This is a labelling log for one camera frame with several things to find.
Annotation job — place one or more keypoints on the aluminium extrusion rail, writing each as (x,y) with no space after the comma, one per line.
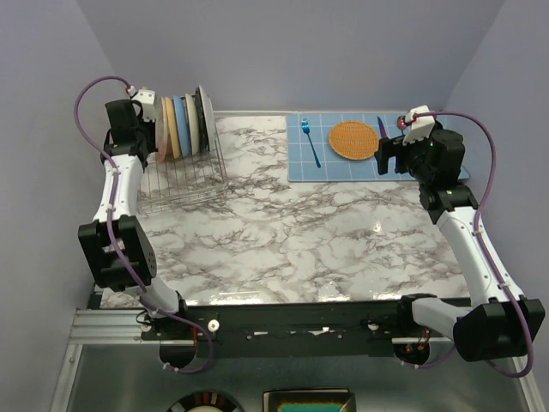
(107,326)

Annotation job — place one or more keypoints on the light blue plate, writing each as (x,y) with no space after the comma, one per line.
(182,124)

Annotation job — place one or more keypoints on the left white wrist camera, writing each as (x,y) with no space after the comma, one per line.
(148,101)

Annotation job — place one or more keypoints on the yellow and cream plate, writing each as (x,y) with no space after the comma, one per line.
(167,129)

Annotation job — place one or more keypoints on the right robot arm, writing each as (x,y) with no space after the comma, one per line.
(501,322)

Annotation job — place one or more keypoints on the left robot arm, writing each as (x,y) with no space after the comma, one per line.
(114,243)

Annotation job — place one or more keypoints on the iridescent spoon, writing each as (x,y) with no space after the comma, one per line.
(401,123)

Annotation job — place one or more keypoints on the black mounting base bar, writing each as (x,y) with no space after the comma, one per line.
(418,352)

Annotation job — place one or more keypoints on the woven wicker trivet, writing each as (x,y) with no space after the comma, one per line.
(354,140)

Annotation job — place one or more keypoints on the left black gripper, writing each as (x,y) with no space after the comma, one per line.
(151,145)

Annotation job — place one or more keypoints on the round striped object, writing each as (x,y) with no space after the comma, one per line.
(206,401)

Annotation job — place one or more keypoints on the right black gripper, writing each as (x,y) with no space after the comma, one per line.
(394,147)

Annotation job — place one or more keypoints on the pink and cream plate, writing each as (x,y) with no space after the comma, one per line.
(160,131)

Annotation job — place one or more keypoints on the iridescent table knife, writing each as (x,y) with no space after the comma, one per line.
(383,133)

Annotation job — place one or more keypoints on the grey white plate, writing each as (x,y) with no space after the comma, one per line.
(208,115)

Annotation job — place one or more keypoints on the blue metal fork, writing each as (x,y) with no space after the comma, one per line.
(307,131)

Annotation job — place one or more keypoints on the orange yellow plate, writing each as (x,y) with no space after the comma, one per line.
(172,118)

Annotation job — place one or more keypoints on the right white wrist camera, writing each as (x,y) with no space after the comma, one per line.
(420,124)

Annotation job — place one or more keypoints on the dark rectangular tray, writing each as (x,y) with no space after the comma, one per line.
(314,400)

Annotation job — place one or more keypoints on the wire dish rack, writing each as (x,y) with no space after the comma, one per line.
(183,182)

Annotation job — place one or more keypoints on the cream white plate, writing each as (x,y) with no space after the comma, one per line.
(193,123)

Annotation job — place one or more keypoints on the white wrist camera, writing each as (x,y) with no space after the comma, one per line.
(148,101)
(420,124)

